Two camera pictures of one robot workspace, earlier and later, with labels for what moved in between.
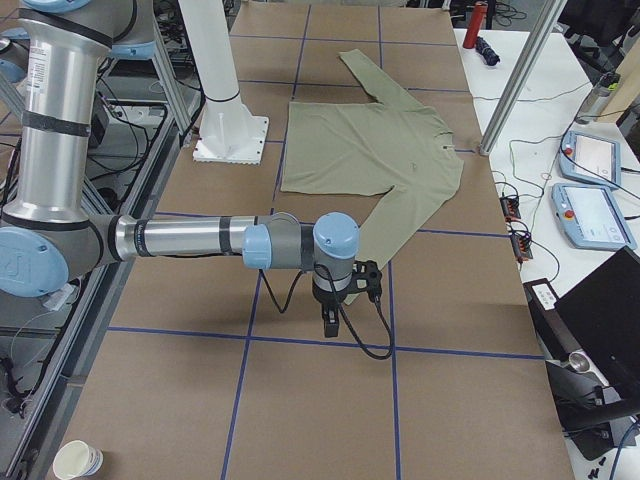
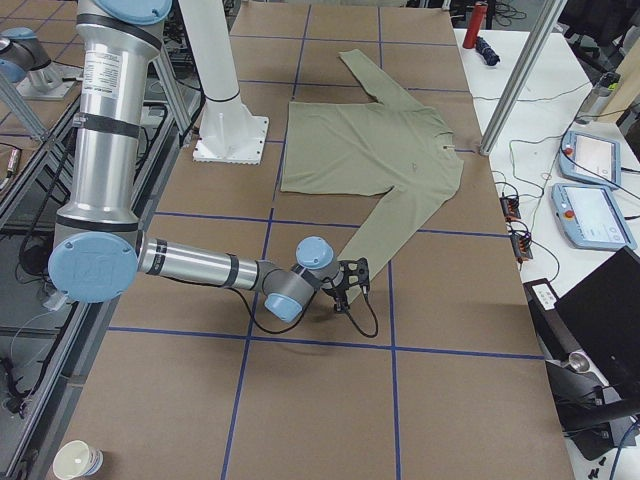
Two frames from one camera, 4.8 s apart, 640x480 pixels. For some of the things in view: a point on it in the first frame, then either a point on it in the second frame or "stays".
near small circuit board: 522,247 stays
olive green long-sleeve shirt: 368,147 stays
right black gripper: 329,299 -> 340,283
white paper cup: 77,459 stays
